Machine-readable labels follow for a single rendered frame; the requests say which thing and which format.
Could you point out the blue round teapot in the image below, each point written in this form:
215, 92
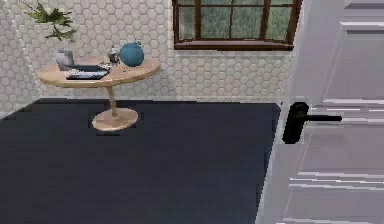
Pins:
131, 55

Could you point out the small dark glass bottle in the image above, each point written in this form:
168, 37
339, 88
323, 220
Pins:
113, 56

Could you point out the brown framed window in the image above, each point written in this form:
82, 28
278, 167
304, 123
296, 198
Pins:
233, 23

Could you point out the green house plant white pot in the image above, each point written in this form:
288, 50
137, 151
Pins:
63, 56

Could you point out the white panelled room door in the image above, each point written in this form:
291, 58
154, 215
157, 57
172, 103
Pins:
336, 150

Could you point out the round wooden pedestal table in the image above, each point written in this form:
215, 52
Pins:
130, 74

